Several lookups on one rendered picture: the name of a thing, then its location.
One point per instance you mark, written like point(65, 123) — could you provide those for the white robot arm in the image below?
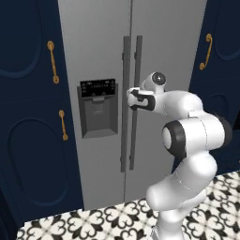
point(193, 175)

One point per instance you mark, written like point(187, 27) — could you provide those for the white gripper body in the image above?
point(132, 100)

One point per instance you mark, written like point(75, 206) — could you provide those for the plain grey fridge door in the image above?
point(168, 40)

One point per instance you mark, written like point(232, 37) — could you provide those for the grey fridge door with dispenser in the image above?
point(97, 43)

